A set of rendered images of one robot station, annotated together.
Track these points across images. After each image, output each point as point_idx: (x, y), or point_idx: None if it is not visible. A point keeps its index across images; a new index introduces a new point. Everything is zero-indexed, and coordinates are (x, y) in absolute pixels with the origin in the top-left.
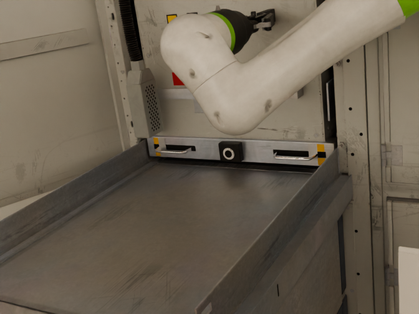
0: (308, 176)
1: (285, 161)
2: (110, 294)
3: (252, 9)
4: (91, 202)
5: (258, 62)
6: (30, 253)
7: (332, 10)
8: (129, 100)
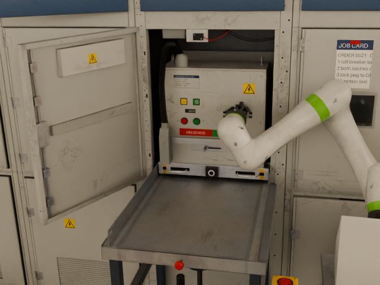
0: (255, 185)
1: (241, 177)
2: (199, 244)
3: (231, 100)
4: (145, 201)
5: (263, 139)
6: (137, 229)
7: (294, 119)
8: (159, 144)
